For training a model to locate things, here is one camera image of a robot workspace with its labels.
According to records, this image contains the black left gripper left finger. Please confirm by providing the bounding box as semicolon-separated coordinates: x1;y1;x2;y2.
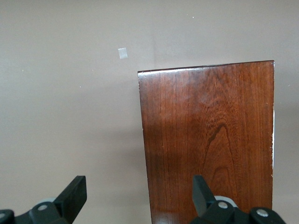
0;175;87;224

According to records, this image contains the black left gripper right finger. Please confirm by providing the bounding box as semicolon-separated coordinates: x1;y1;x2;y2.
190;175;287;224

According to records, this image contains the dark red-brown wooden cabinet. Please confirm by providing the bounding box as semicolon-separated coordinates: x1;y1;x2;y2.
137;60;275;224

